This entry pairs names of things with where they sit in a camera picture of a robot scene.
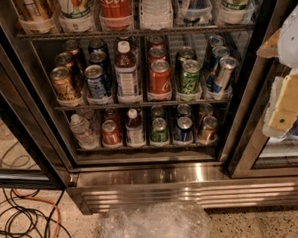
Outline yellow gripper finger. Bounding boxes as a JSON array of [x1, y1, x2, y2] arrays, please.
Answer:
[[257, 29, 281, 59], [267, 68, 298, 133]]

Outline red coke can bottom front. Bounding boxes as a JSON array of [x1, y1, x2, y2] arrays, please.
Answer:
[[101, 120, 121, 146]]

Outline red coke can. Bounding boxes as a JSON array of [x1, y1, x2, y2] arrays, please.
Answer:
[[104, 108, 120, 124], [101, 120, 121, 146], [148, 46, 167, 64], [147, 35, 166, 49], [148, 59, 171, 95]]

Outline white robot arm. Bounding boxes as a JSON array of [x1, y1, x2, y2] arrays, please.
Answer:
[[257, 4, 298, 138]]

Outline slim redbull can middle front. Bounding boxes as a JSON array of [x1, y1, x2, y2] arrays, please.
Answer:
[[211, 57, 238, 94]]

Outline slim redbull can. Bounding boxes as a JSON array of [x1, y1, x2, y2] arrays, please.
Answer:
[[211, 57, 238, 94], [205, 46, 230, 89], [203, 35, 225, 69]]

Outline slim redbull can middle rear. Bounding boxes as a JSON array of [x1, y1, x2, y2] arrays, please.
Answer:
[[203, 35, 225, 69]]

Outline green can middle rear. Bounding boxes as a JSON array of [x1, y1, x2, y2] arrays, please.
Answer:
[[175, 46, 197, 76]]

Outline green can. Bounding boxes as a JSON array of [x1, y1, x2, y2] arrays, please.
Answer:
[[150, 105, 165, 120], [175, 46, 197, 76], [178, 60, 201, 95], [151, 117, 168, 143]]

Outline green can middle front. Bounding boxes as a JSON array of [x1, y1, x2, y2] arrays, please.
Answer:
[[178, 60, 201, 95]]

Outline gold can bottom front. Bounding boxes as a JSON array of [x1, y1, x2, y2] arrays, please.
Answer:
[[197, 116, 218, 143]]

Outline gold can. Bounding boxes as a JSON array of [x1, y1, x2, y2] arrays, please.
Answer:
[[198, 103, 214, 120], [50, 66, 78, 101], [62, 40, 85, 61], [55, 51, 82, 77], [197, 116, 218, 143]]

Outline gold can bottom rear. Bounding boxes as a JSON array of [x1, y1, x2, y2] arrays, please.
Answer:
[[198, 103, 214, 120]]

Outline blue can bottom rear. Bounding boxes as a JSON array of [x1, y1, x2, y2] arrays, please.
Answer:
[[176, 104, 192, 118]]

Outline red coke can middle rear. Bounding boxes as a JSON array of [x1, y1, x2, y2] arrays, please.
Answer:
[[147, 35, 166, 49]]

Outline blue can bottom front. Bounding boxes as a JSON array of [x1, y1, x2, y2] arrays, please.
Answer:
[[174, 116, 193, 142]]

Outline red coke can middle front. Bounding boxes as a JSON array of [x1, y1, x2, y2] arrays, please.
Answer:
[[148, 59, 171, 95]]

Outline clear water bottle top shelf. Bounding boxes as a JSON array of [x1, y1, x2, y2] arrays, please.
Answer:
[[141, 0, 171, 25]]

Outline clear water bottle shelf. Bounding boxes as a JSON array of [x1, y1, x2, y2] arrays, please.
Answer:
[[141, 0, 171, 25], [69, 114, 99, 149]]

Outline green can bottom rear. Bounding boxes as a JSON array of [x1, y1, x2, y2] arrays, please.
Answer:
[[150, 105, 165, 120]]

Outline green can bottom front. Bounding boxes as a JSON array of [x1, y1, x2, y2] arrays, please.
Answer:
[[151, 117, 168, 143]]

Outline brown tea bottle middle shelf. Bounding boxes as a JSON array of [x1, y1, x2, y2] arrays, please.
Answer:
[[114, 40, 139, 96]]

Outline brown tea bottle shelf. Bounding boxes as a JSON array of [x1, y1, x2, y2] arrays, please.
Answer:
[[114, 40, 139, 96], [125, 108, 145, 147]]

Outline brown tea bottle bottom shelf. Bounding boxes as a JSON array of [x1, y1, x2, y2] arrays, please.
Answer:
[[125, 108, 145, 147]]

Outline red coke bottle top shelf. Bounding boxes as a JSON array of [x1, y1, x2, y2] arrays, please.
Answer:
[[100, 0, 132, 19]]

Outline blue pepsi can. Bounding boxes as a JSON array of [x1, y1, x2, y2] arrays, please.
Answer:
[[89, 50, 109, 73], [87, 38, 107, 53], [84, 65, 111, 99]]

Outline red coke can bottom rear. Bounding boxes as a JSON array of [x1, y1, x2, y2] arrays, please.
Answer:
[[104, 108, 120, 124]]

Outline blue pepsi can middle rear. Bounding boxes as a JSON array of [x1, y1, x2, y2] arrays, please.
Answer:
[[87, 38, 107, 53]]

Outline blue pepsi can middle front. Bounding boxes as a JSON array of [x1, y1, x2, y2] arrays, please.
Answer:
[[84, 65, 111, 99]]

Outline gold can middle rear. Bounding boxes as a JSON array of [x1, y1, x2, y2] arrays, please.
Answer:
[[62, 40, 85, 61]]

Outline clear water bottle bottom shelf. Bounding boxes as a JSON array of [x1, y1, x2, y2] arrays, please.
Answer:
[[69, 114, 99, 149]]

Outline gold can middle front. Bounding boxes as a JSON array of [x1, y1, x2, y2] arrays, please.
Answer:
[[50, 66, 78, 101]]

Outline open glass fridge door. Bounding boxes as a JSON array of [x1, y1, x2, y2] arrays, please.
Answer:
[[0, 25, 70, 190]]

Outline crumpled clear plastic bag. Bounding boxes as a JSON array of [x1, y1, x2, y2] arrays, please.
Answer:
[[101, 202, 211, 238]]

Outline white green soda bottle top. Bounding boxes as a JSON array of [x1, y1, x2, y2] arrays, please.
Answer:
[[58, 0, 94, 19]]

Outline tan bottle top left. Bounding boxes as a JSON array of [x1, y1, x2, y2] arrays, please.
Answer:
[[13, 0, 55, 22]]

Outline orange extension cable left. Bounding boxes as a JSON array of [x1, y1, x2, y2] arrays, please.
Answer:
[[11, 185, 63, 238]]

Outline black floor cable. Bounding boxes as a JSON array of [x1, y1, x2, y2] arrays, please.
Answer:
[[0, 184, 75, 238]]

